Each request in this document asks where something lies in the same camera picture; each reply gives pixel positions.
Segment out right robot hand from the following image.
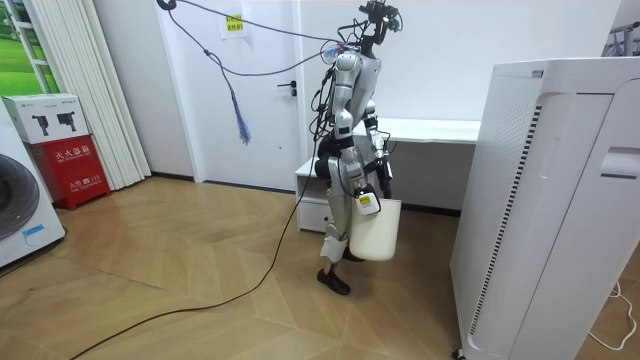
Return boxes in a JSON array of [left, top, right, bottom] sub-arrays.
[[353, 183, 383, 217]]

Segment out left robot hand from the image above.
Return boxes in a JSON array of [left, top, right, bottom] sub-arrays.
[[375, 157, 394, 200]]

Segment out white plastic bucket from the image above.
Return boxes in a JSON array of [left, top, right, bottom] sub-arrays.
[[348, 197, 403, 263]]

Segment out robot legs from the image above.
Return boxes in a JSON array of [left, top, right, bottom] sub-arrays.
[[314, 149, 367, 297]]

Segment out white low drawer cabinet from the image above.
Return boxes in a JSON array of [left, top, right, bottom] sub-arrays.
[[294, 157, 351, 234]]

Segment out white desk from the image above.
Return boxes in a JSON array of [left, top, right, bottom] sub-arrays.
[[349, 117, 482, 217]]

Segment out robot body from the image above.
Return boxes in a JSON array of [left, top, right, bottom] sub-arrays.
[[309, 0, 404, 184]]

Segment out white door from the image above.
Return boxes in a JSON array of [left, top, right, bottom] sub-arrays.
[[154, 0, 304, 192]]

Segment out large white appliance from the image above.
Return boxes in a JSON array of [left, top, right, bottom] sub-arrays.
[[449, 56, 640, 360]]

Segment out yellow paper sign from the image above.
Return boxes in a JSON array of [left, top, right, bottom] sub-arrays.
[[219, 13, 248, 41]]

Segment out grey metal rack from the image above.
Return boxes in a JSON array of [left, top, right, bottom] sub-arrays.
[[600, 20, 640, 58]]

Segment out white pleated curtain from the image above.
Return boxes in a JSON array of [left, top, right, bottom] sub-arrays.
[[22, 0, 153, 193]]

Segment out red fire extinguisher box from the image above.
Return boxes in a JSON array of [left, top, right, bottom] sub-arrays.
[[28, 134, 113, 212]]

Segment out white cardboard box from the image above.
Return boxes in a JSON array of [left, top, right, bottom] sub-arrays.
[[0, 92, 91, 146]]

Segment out white washing machine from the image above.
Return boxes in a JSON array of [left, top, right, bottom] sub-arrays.
[[0, 99, 68, 270]]

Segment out black floor cable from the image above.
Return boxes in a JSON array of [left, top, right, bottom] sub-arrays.
[[68, 119, 324, 360]]

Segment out cable bundle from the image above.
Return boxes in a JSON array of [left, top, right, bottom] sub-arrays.
[[155, 0, 351, 147]]

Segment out white floor cable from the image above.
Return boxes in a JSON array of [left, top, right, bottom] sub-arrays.
[[586, 279, 639, 352]]

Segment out green landscape wall poster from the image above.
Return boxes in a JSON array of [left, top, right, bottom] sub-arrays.
[[0, 0, 62, 98]]

